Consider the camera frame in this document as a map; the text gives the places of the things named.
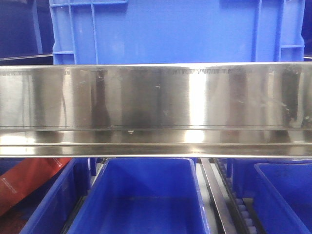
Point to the blue bin left lower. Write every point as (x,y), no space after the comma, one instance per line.
(46,209)

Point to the large blue crate upper shelf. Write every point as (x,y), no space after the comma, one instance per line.
(176,31)

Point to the blue bin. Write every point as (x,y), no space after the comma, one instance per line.
(46,209)
(281,190)
(143,196)

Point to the blue bin centre lower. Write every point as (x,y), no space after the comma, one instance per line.
(143,196)

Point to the stainless steel shelf rail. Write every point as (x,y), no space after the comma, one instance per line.
(246,110)

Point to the red package in bin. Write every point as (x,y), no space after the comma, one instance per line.
(25,177)

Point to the blue bin right lower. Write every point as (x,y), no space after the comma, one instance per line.
(281,190)

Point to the dark blue crate upper left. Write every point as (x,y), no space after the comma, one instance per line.
(25,28)

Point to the roller track white wheels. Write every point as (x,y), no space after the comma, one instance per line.
(241,211)

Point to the metal divider guide rail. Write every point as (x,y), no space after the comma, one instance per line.
(223,218)

